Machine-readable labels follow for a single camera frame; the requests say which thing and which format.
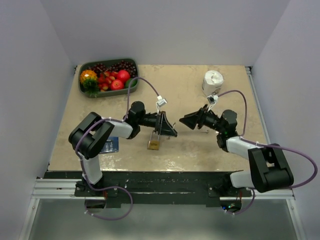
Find large brass padlock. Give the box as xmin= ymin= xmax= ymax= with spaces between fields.
xmin=147 ymin=130 xmax=160 ymax=151

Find green lime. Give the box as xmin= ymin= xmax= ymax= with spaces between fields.
xmin=124 ymin=78 xmax=138 ymax=89

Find small red fruits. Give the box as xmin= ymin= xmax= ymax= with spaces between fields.
xmin=97 ymin=70 xmax=116 ymax=92

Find orange green fake fruit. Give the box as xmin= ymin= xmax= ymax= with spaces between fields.
xmin=79 ymin=69 xmax=100 ymax=97

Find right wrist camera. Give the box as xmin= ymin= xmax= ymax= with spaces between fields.
xmin=206 ymin=94 xmax=219 ymax=112

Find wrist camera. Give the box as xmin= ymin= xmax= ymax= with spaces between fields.
xmin=155 ymin=95 xmax=168 ymax=114
xmin=206 ymin=94 xmax=219 ymax=112

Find green fruit tray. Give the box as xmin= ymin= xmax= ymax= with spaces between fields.
xmin=78 ymin=58 xmax=139 ymax=98

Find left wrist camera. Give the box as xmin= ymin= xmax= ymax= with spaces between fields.
xmin=155 ymin=95 xmax=168 ymax=114

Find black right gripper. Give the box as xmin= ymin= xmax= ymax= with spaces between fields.
xmin=179 ymin=104 xmax=225 ymax=134

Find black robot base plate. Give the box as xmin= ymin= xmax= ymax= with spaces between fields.
xmin=44 ymin=171 xmax=252 ymax=208

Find dark grape bunch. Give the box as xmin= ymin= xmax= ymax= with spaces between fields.
xmin=87 ymin=60 xmax=138 ymax=78

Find red apple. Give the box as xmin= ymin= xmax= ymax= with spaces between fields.
xmin=109 ymin=79 xmax=125 ymax=91
xmin=116 ymin=70 xmax=131 ymax=84

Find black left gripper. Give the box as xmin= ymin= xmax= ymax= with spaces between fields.
xmin=137 ymin=111 xmax=177 ymax=137

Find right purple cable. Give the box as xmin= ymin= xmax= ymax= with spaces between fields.
xmin=217 ymin=89 xmax=318 ymax=189

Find white paper roll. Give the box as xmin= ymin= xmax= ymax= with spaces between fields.
xmin=202 ymin=70 xmax=224 ymax=96

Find red apple lower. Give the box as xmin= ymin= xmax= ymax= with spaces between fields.
xmin=109 ymin=79 xmax=125 ymax=91

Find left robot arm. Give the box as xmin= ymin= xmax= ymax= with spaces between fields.
xmin=68 ymin=101 xmax=178 ymax=196

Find red apple upper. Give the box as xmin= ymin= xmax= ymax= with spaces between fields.
xmin=116 ymin=70 xmax=131 ymax=84

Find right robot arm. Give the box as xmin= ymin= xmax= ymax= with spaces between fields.
xmin=179 ymin=105 xmax=294 ymax=197

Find blue blister pack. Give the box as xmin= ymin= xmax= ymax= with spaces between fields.
xmin=100 ymin=136 xmax=119 ymax=154

